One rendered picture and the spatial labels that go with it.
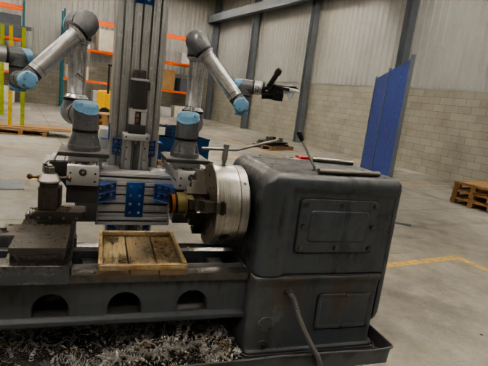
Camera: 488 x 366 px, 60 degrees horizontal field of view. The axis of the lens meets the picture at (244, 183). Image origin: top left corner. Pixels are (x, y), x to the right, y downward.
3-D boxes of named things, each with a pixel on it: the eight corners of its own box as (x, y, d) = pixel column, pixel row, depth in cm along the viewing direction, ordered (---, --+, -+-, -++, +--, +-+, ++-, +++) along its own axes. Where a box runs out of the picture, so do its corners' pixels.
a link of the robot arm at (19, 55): (34, 68, 192) (34, 49, 191) (6, 64, 185) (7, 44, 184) (29, 67, 198) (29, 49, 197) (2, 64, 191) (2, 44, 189)
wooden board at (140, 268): (171, 240, 183) (172, 231, 182) (186, 274, 150) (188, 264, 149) (98, 239, 173) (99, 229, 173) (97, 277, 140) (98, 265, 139)
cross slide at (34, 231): (73, 220, 174) (74, 210, 173) (64, 261, 134) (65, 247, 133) (28, 219, 168) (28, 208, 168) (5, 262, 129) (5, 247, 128)
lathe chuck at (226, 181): (214, 224, 187) (224, 155, 178) (234, 258, 159) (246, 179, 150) (194, 224, 184) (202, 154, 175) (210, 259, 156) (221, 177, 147)
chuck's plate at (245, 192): (221, 224, 188) (232, 156, 179) (242, 258, 160) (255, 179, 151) (214, 224, 187) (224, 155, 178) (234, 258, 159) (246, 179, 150)
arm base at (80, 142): (67, 145, 210) (68, 125, 209) (99, 148, 216) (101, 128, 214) (66, 150, 197) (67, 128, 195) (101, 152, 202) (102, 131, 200)
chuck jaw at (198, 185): (212, 199, 170) (210, 173, 175) (215, 194, 166) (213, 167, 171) (184, 197, 166) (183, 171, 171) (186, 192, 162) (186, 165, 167)
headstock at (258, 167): (332, 236, 218) (346, 160, 210) (391, 275, 174) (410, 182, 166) (221, 234, 198) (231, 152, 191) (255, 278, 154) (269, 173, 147)
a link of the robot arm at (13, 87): (11, 91, 186) (12, 65, 184) (6, 89, 194) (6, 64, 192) (31, 93, 191) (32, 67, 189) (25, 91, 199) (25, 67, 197)
